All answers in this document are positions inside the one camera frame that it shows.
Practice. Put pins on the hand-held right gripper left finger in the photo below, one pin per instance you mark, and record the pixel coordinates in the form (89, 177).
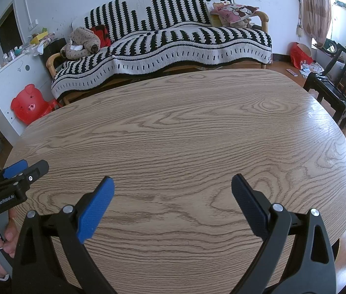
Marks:
(94, 211)

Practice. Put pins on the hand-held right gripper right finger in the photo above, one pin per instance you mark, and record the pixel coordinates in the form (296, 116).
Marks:
(249, 205)

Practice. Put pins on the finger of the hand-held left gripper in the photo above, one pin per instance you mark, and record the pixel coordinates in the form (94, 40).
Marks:
(36, 171)
(15, 168)

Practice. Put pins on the red pig stool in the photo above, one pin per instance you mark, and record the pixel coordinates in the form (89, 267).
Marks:
(27, 104)

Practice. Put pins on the white cabinet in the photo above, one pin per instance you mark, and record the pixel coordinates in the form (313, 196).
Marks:
(7, 82)

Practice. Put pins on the cluster of small bottles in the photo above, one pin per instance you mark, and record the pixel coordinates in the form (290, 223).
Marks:
(10, 56)

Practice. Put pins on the crumpled white paper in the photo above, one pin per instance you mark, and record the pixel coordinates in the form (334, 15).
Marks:
(39, 49)

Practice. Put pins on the yellow box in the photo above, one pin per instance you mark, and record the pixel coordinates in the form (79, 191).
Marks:
(38, 38)

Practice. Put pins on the brown plush clothing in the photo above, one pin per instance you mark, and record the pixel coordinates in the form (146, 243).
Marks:
(81, 41)

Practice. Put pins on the dark window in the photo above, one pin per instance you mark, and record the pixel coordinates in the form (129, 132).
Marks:
(9, 30)

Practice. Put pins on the black wooden chair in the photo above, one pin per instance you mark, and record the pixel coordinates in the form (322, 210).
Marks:
(326, 88)

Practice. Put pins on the small grey remote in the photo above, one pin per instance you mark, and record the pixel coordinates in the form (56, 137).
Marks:
(291, 72)

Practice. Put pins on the scattered paper scraps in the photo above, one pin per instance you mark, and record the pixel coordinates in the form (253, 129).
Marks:
(310, 69)

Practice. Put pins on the red black cloth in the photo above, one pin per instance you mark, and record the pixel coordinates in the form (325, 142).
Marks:
(102, 33)

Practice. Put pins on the red bag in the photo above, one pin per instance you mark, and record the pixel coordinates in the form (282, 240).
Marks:
(298, 55)

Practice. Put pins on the striped black white sofa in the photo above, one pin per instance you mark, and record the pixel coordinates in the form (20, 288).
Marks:
(160, 46)

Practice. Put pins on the curtain tie tassel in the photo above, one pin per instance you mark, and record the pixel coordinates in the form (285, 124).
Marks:
(299, 27)

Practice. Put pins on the yellow white paper pack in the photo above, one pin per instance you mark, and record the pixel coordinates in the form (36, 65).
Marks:
(214, 18)

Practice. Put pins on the pink cartoon cushion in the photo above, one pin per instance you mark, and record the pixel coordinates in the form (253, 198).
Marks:
(234, 12)

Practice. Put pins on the patterned curtain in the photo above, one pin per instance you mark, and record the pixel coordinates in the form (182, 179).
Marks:
(315, 6)

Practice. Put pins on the wooden sofa frame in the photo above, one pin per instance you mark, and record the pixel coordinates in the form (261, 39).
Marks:
(52, 59)

